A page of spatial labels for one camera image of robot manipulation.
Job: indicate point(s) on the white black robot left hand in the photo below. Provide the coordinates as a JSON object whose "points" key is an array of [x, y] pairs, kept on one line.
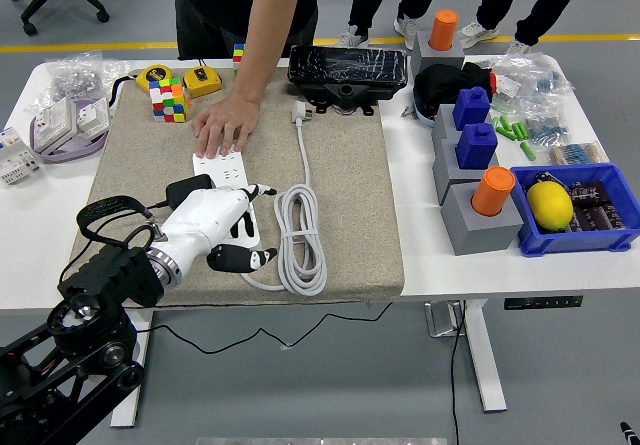
{"points": [[205, 220]]}

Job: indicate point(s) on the clear bag of screws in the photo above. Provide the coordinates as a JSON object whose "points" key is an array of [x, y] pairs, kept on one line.
{"points": [[75, 77]]}

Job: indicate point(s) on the small metal clip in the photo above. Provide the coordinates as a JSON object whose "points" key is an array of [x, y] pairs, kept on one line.
{"points": [[410, 112]]}

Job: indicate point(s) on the brown capacitor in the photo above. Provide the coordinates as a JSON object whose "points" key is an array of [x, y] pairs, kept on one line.
{"points": [[612, 216], [584, 220], [592, 194]]}

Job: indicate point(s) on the black plastic-wrapped tray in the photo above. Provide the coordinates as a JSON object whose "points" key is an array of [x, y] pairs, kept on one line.
{"points": [[345, 67]]}

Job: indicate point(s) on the black metal clip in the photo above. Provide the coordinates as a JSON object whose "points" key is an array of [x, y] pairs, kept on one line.
{"points": [[547, 177]]}

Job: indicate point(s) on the clear bag of tan resistors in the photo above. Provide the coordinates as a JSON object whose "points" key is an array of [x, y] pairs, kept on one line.
{"points": [[575, 154]]}

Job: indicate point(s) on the round yellow tape measure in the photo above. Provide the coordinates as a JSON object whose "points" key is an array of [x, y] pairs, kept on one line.
{"points": [[156, 76]]}

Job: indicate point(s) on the black table control panel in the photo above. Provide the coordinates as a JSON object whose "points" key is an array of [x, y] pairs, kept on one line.
{"points": [[542, 303]]}

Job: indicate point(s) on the person's left forearm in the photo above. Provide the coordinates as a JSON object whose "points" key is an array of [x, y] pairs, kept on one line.
{"points": [[265, 40]]}

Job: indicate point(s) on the black cloth cap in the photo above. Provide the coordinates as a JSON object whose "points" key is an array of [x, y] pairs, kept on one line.
{"points": [[437, 82]]}

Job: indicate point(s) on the clear bag of blue resistors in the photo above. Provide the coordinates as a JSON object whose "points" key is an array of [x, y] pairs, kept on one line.
{"points": [[545, 127]]}

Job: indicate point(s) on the person's left hand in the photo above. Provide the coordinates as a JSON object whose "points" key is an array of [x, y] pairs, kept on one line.
{"points": [[227, 122]]}

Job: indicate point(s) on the white power strip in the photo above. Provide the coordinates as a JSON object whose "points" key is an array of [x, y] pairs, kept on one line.
{"points": [[225, 167]]}

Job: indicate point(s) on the black power adapter plug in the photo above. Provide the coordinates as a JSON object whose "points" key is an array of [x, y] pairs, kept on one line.
{"points": [[187, 186]]}

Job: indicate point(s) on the multicoloured puzzle cube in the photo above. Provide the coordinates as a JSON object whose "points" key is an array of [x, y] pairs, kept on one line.
{"points": [[238, 57], [170, 101]]}

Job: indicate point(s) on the grey holder block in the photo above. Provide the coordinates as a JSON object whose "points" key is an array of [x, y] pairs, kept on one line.
{"points": [[442, 130], [445, 170], [480, 235], [425, 55]]}

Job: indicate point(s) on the green cylinder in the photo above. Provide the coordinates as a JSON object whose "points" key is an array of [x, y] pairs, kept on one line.
{"points": [[514, 131], [505, 125], [497, 123], [523, 130], [528, 150]]}

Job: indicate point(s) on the large clear bag of resistors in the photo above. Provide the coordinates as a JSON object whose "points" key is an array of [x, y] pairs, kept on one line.
{"points": [[540, 80]]}

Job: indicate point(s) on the person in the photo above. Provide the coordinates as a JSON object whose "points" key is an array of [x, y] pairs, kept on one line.
{"points": [[545, 0], [367, 0], [210, 10]]}

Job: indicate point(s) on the yellow lemon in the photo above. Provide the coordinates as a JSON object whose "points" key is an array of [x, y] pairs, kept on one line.
{"points": [[550, 206]]}

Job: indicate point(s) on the blue plastic bin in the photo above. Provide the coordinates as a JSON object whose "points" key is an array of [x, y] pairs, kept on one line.
{"points": [[575, 242]]}

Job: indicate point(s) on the grey-brown fabric mat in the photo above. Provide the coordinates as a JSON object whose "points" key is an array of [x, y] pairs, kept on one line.
{"points": [[340, 215]]}

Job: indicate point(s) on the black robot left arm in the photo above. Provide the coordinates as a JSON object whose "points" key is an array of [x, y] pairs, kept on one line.
{"points": [[110, 275]]}

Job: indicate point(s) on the square yellow tape measure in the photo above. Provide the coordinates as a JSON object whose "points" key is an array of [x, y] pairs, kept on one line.
{"points": [[202, 82]]}

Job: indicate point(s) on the white circuit breaker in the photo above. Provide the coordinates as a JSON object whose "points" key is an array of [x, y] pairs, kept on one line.
{"points": [[17, 157]]}

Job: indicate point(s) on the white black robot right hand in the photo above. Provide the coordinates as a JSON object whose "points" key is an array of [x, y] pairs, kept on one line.
{"points": [[629, 434]]}

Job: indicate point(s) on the orange cylinder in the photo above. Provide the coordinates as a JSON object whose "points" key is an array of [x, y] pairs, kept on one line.
{"points": [[444, 30], [492, 192]]}

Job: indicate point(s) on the white table leg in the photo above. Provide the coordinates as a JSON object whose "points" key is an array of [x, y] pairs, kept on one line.
{"points": [[487, 365], [125, 415]]}

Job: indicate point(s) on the silver box under table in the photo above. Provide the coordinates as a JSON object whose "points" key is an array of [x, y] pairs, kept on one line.
{"points": [[442, 320]]}

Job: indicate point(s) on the blue square peg block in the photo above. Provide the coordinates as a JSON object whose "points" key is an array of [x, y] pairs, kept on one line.
{"points": [[477, 147], [472, 110]]}

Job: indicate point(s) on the purple tray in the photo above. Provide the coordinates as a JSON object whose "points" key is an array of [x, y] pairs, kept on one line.
{"points": [[70, 155]]}

